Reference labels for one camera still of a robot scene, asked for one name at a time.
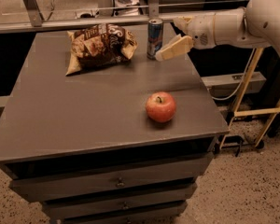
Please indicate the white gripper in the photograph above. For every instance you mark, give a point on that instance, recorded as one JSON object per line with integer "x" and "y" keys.
{"x": 201, "y": 32}

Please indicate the blue redbull can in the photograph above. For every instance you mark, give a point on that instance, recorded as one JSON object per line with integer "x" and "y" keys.
{"x": 154, "y": 37}

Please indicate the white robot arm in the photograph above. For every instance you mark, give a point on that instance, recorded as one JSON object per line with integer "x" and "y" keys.
{"x": 230, "y": 28}

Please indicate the red apple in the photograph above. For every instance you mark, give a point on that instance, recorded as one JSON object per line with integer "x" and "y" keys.
{"x": 161, "y": 106}

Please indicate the brown chips bag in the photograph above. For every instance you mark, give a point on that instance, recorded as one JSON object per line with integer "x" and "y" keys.
{"x": 100, "y": 45}

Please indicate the grey drawer cabinet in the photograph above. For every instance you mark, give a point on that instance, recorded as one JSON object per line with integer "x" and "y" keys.
{"x": 55, "y": 124}

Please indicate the metal railing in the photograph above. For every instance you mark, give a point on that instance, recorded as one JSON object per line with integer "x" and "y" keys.
{"x": 20, "y": 16}

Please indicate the middle drawer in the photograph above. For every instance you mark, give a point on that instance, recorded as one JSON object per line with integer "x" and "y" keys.
{"x": 120, "y": 202}

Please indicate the drawer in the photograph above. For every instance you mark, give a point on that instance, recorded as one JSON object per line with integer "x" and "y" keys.
{"x": 120, "y": 202}
{"x": 132, "y": 215}
{"x": 55, "y": 187}

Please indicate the bottom drawer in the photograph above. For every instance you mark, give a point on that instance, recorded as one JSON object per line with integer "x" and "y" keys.
{"x": 132, "y": 215}

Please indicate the top drawer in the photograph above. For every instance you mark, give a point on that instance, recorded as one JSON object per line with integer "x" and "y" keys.
{"x": 55, "y": 187}

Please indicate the yellow ladder frame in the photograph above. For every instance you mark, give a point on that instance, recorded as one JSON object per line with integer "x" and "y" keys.
{"x": 255, "y": 109}

